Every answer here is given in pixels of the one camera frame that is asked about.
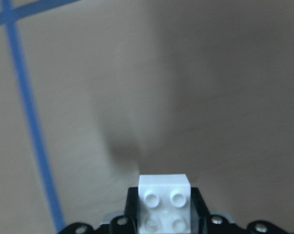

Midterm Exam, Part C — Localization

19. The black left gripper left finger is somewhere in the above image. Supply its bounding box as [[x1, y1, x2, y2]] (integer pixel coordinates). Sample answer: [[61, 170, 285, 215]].
[[124, 187, 139, 234]]

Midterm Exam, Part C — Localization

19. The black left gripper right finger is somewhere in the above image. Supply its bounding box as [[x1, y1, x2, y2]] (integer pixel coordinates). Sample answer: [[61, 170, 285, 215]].
[[190, 187, 210, 234]]

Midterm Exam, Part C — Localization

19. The white block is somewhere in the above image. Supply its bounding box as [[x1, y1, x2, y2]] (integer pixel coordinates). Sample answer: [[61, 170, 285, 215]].
[[137, 174, 191, 234]]

